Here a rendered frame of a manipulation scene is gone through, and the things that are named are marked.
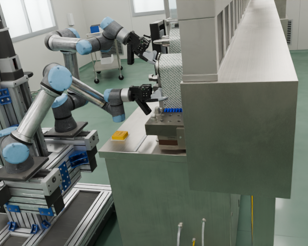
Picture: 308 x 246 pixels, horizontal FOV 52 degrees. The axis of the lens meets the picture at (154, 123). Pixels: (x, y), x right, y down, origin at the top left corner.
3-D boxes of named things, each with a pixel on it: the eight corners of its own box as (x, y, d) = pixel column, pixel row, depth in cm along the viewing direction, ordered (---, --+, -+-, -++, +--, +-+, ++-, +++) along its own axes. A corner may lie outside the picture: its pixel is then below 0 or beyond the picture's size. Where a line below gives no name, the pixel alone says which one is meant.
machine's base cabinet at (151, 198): (198, 115, 416) (194, 50, 381) (250, 116, 395) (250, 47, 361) (128, 276, 200) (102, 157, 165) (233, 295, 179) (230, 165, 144)
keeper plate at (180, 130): (179, 147, 155) (177, 127, 151) (199, 148, 152) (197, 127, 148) (178, 149, 153) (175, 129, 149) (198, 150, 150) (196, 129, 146)
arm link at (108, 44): (89, 46, 177) (94, 31, 169) (104, 42, 184) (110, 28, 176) (97, 56, 175) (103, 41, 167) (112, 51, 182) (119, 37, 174)
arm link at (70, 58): (64, 108, 223) (49, 30, 198) (81, 101, 233) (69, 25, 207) (74, 113, 216) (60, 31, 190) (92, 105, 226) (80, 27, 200)
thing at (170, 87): (164, 110, 172) (160, 77, 165) (207, 110, 165) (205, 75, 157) (164, 110, 172) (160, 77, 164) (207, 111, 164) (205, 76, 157)
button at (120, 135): (117, 134, 180) (116, 130, 179) (128, 134, 178) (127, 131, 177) (112, 139, 174) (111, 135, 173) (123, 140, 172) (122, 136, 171)
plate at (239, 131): (244, 22, 352) (244, -7, 339) (270, 20, 343) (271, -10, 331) (182, 190, 86) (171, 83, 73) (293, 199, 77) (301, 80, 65)
